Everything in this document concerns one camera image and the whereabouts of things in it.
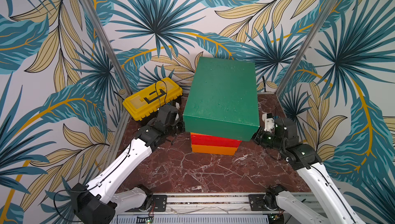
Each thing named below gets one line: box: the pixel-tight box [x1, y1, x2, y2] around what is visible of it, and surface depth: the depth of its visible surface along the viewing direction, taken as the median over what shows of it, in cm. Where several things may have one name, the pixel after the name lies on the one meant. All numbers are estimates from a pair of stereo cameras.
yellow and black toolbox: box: [122, 77, 184, 122], surface depth 94 cm
